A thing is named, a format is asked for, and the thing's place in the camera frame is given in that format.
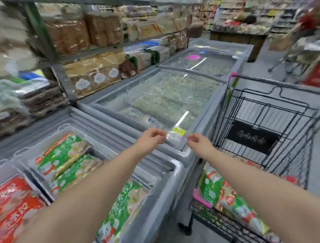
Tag person's right hand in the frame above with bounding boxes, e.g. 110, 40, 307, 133
186, 133, 218, 161

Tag person's left hand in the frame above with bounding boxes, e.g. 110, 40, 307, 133
134, 128, 167, 157

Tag grey freezer with green front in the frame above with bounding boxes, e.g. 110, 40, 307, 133
0, 106, 185, 243

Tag green dumpling packet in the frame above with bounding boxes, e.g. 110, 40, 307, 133
35, 132, 91, 182

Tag black wire shopping cart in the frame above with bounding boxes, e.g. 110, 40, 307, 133
179, 72, 320, 243

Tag red dumpling packets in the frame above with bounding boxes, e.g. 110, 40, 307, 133
0, 174, 47, 243

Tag person's left forearm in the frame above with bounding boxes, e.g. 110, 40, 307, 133
15, 148, 150, 243

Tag person's right forearm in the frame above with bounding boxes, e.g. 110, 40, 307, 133
204, 150, 320, 243

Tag grey freezer with loose dumplings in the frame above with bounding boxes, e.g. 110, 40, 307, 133
77, 61, 230, 166

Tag black cart seat panel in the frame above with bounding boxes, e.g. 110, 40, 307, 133
225, 120, 282, 156

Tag white plastic freezer basket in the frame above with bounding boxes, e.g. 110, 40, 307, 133
14, 124, 160, 243
0, 159, 50, 243

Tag clear frozen bags blue print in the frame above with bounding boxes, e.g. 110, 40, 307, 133
120, 106, 165, 131

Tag clear sleeve with yellow tags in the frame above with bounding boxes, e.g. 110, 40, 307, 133
166, 126, 188, 148

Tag tan snack bag white label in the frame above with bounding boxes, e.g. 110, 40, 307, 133
89, 66, 108, 90
71, 72, 94, 95
105, 62, 122, 84

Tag tan bread bag green band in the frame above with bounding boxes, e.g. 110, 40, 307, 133
147, 45, 172, 64
127, 51, 153, 70

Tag clear bags of brown pastries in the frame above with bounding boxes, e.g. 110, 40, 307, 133
162, 31, 189, 52

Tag grey metal shelf rack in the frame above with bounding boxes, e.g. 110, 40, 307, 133
0, 0, 203, 100

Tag row of pale bread bags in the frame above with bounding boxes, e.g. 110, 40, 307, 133
125, 16, 189, 42

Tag wooden display stand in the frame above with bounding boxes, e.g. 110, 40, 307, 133
209, 30, 268, 63

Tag stacks of clear pastry boxes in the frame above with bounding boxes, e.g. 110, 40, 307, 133
15, 80, 69, 117

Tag row of brown bread bags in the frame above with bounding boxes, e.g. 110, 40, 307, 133
44, 11, 124, 55

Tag goods on display stand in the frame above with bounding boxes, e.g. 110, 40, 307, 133
212, 19, 273, 35

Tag grey metal trolley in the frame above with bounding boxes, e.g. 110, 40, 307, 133
267, 35, 320, 84

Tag stack of dark tray packs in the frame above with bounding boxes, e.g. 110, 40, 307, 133
0, 107, 30, 138

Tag far shelves of goods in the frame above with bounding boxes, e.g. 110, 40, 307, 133
200, 0, 308, 34

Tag bags of white round buns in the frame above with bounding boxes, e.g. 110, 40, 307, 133
0, 10, 38, 75

